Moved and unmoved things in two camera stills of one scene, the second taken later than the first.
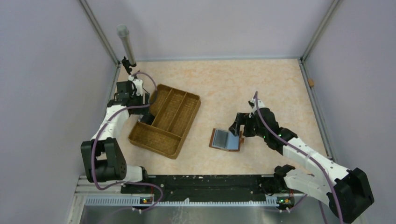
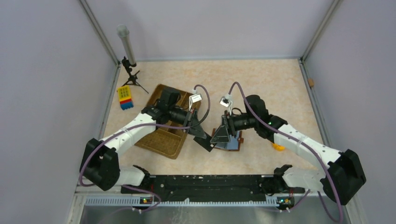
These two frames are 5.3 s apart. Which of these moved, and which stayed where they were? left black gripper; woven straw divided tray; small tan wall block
Moved: left black gripper
Stayed: woven straw divided tray; small tan wall block
